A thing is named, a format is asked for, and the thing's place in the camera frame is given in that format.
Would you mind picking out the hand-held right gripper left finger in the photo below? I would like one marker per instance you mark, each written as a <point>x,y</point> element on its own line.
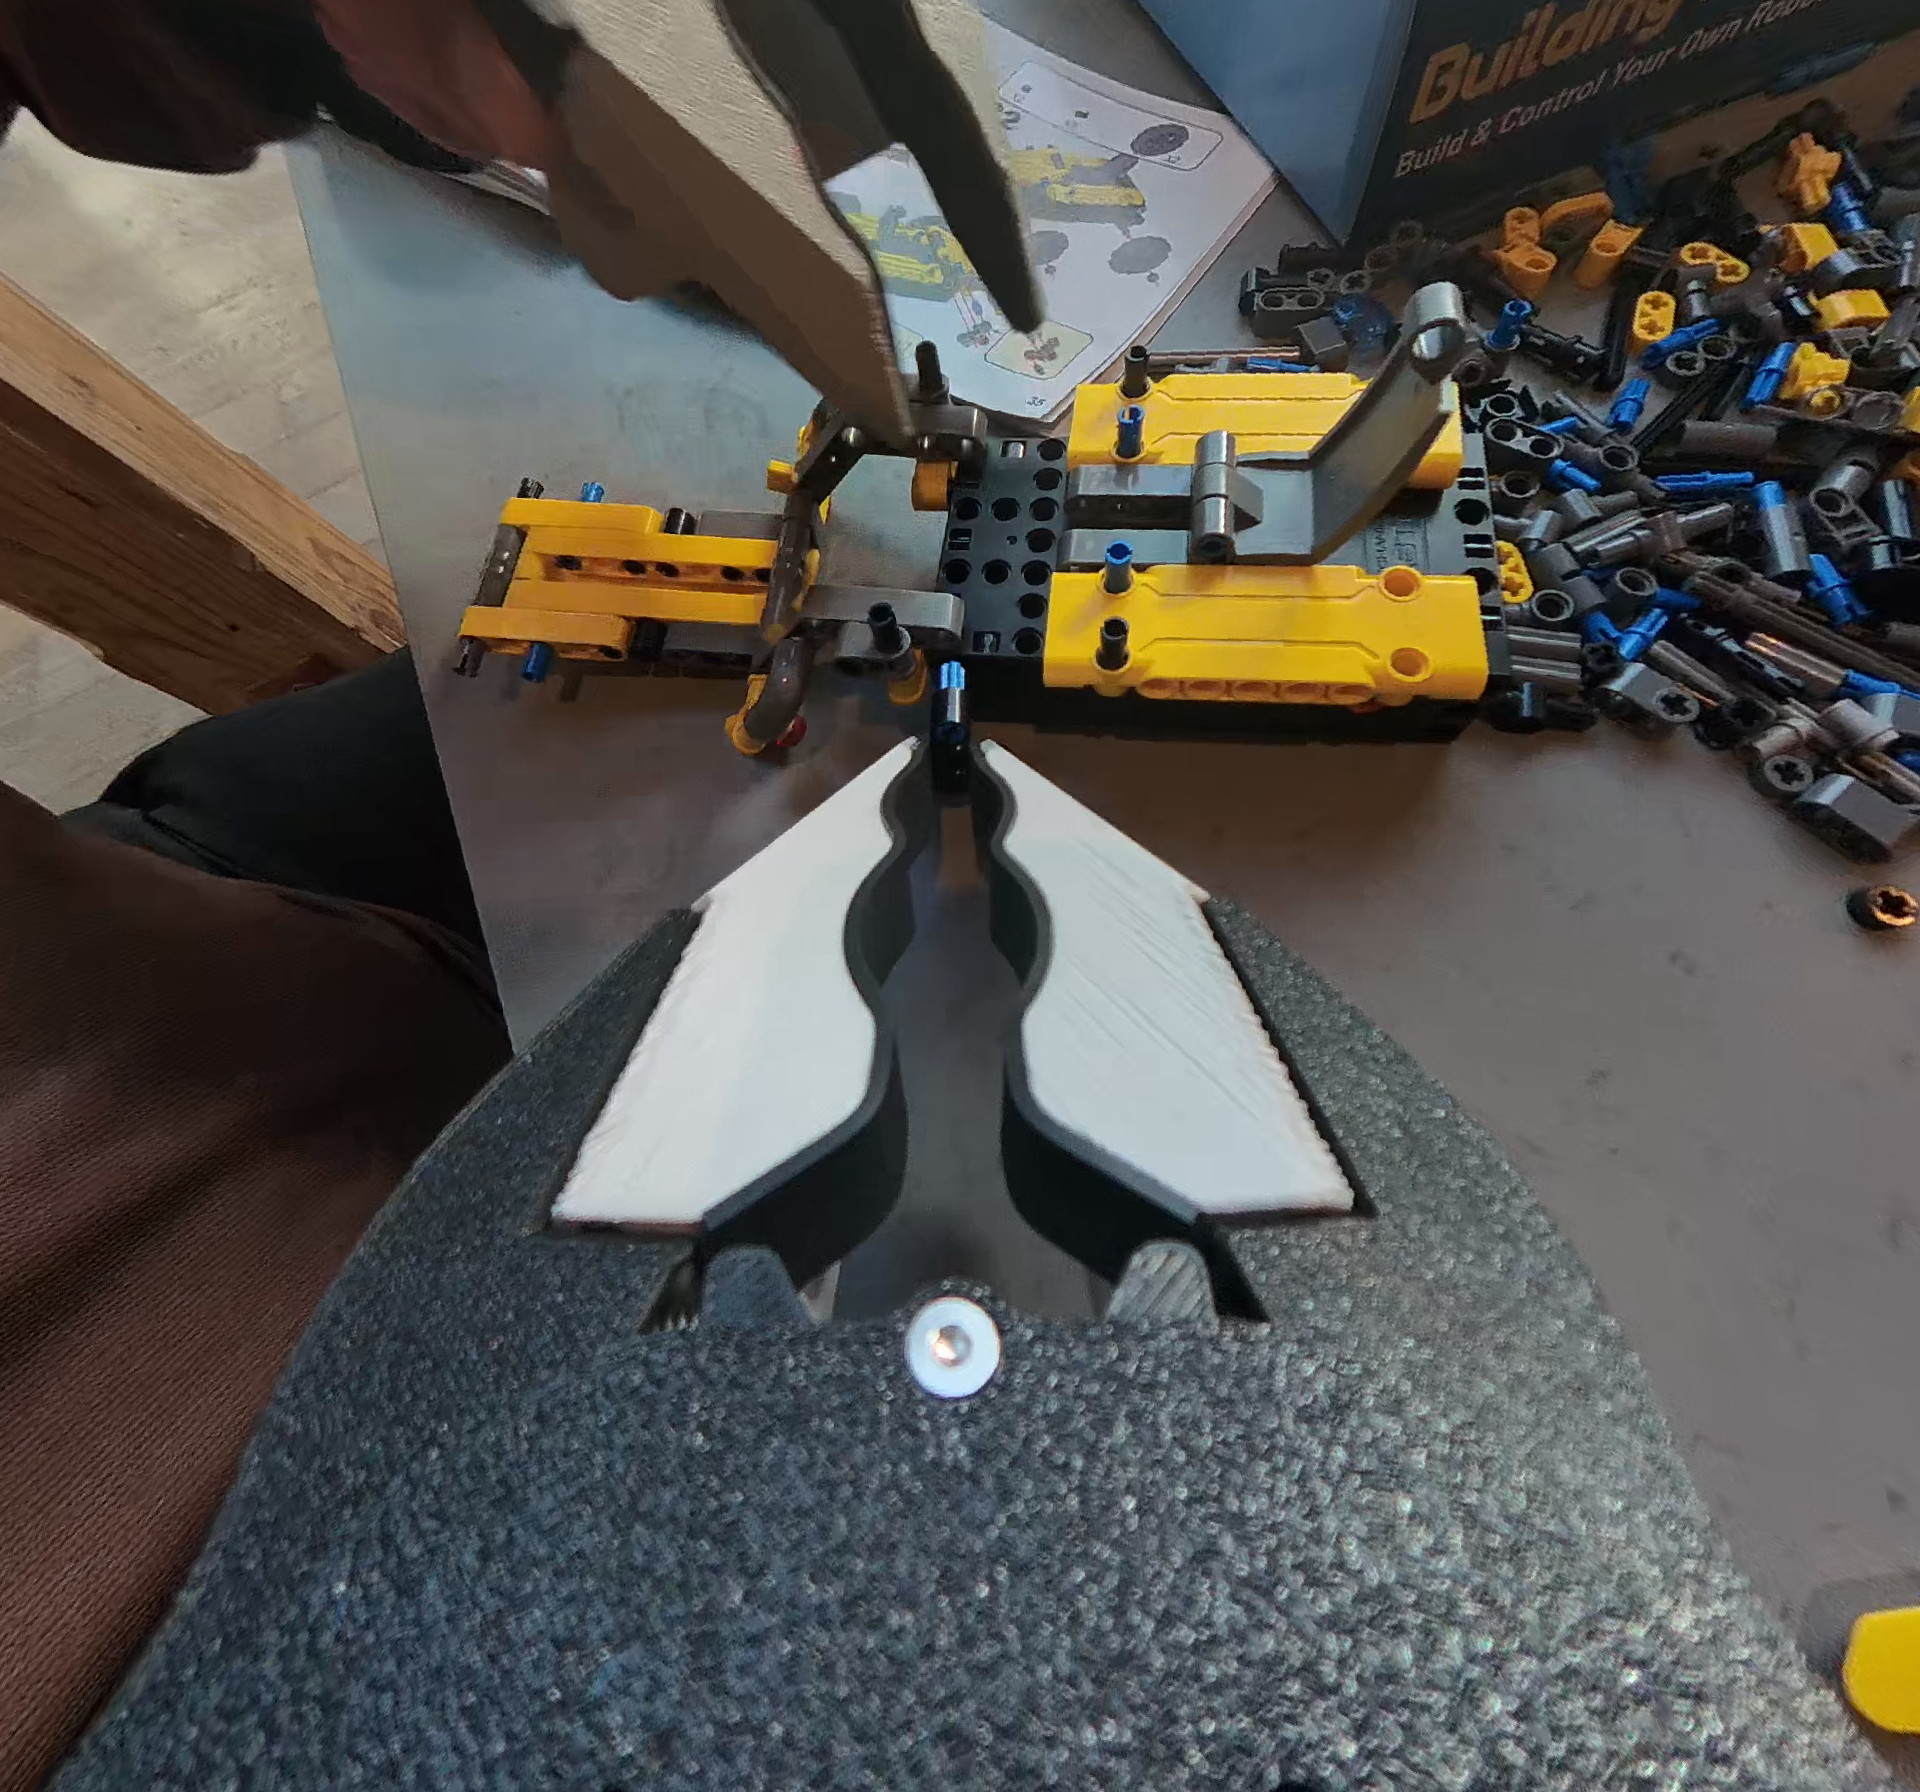
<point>732,1054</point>

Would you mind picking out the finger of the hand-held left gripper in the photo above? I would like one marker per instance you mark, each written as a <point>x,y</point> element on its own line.
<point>659,56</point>
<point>898,23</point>

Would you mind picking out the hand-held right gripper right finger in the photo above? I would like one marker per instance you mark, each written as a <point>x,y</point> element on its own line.
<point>1174,1054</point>

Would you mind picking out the black connector with blue pin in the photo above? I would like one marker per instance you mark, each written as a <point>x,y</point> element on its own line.
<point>954,733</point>

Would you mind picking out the yellow black brick vehicle model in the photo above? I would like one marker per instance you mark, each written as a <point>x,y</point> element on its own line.
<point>1276,628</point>

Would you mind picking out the grey desk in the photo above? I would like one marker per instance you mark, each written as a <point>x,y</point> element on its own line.
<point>1497,1070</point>

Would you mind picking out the open instruction booklet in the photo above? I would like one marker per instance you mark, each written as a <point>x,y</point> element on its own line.
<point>1143,215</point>

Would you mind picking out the person's brown sweater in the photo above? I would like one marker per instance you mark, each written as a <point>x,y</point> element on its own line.
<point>196,1223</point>

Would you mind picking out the blue cardboard kit box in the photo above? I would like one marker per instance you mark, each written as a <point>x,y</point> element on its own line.
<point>1571,23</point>

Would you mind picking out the wooden board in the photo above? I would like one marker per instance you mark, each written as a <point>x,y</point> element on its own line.
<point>149,515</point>

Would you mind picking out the pile of blue grey brick parts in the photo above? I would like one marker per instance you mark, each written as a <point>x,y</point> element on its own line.
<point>1727,544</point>

